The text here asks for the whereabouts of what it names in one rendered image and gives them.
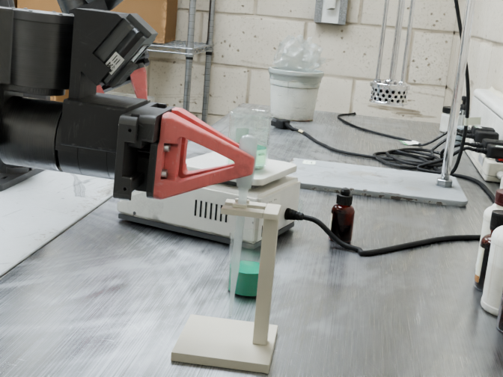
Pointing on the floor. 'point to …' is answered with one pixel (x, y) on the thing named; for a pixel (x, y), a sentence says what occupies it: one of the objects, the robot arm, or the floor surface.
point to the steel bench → (171, 277)
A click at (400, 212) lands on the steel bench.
